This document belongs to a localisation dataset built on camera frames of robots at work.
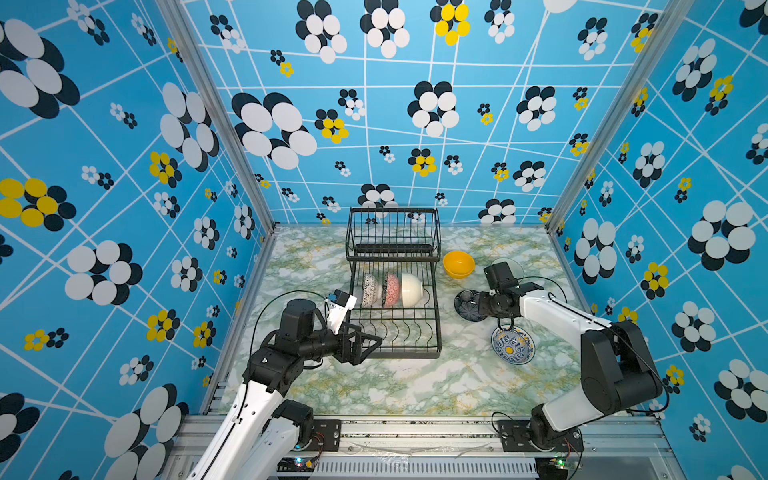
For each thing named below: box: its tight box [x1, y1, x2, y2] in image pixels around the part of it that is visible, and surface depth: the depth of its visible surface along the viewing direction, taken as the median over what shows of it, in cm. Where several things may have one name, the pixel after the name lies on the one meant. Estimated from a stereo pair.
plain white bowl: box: [401, 273, 423, 307], surface depth 93 cm
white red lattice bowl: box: [362, 272, 383, 308], surface depth 92 cm
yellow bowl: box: [443, 250, 476, 279], surface depth 107 cm
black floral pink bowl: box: [385, 273, 401, 308], surface depth 91 cm
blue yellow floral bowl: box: [491, 326, 536, 366], surface depth 88 cm
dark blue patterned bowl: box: [454, 289, 488, 322], surface depth 97 cm
